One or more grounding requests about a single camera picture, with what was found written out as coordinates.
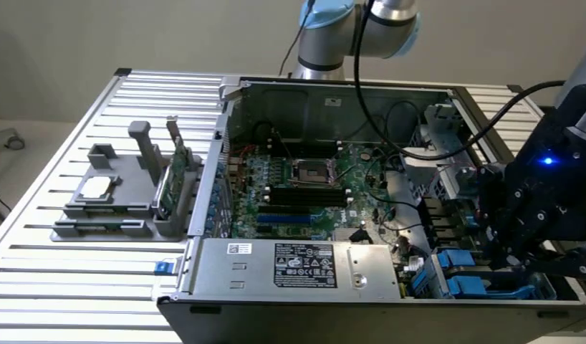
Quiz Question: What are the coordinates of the disk with blue carrier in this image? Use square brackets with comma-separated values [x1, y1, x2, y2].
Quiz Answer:
[435, 249, 490, 269]

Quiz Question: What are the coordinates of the silver chipset heatsink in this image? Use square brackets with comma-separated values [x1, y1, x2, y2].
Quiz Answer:
[331, 227, 366, 244]

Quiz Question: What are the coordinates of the green graphics card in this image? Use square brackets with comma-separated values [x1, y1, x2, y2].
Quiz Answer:
[152, 114, 194, 220]

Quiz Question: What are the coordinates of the grey parts rack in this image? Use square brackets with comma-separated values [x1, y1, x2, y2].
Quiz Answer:
[50, 114, 204, 243]

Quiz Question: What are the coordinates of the black RAM slot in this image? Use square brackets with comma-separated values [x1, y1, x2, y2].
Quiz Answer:
[270, 190, 353, 198]
[267, 199, 354, 207]
[271, 186, 350, 193]
[275, 138, 339, 145]
[274, 143, 341, 150]
[269, 195, 353, 202]
[273, 147, 342, 154]
[271, 151, 342, 159]

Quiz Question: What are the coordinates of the disk bay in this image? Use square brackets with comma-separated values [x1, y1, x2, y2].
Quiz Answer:
[430, 246, 565, 301]

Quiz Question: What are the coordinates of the thin black cable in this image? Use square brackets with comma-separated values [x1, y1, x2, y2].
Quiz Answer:
[277, 0, 317, 78]

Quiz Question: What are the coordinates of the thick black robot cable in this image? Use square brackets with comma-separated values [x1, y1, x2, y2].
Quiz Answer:
[353, 0, 569, 161]

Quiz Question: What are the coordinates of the CPU socket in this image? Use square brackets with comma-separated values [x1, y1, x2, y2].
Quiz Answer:
[290, 157, 342, 188]

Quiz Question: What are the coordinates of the small white sticker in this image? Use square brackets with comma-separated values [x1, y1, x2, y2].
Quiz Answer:
[225, 242, 254, 256]

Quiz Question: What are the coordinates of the blue wire connector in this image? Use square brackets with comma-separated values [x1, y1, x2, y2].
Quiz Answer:
[410, 260, 435, 299]

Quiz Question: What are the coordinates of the black wire loop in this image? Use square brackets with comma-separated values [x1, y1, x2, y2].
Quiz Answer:
[385, 101, 423, 145]

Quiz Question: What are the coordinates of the green motherboard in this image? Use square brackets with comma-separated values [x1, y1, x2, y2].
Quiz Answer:
[225, 140, 421, 249]

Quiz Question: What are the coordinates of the black power supply label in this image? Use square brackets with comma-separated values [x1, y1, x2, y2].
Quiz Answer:
[273, 242, 339, 290]

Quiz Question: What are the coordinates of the open black PC case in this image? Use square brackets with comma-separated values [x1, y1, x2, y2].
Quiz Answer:
[156, 75, 586, 344]

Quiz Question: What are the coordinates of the black expansion slot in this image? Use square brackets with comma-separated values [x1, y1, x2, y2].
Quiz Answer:
[258, 204, 309, 214]

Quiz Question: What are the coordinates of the silver power supply unit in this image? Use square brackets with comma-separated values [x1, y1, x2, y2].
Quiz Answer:
[186, 238, 402, 302]

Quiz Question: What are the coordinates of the metal drive cage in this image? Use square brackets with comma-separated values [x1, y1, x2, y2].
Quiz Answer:
[399, 102, 483, 202]

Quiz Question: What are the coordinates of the blue expansion slot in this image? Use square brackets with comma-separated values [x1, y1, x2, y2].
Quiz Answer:
[258, 214, 311, 223]

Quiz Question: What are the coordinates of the silver CPU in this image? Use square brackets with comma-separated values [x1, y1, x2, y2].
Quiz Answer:
[79, 175, 120, 201]

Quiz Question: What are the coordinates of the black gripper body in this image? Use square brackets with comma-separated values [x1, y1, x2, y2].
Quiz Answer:
[506, 114, 586, 205]

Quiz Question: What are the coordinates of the red wire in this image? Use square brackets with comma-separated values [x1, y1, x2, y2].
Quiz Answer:
[229, 144, 257, 159]

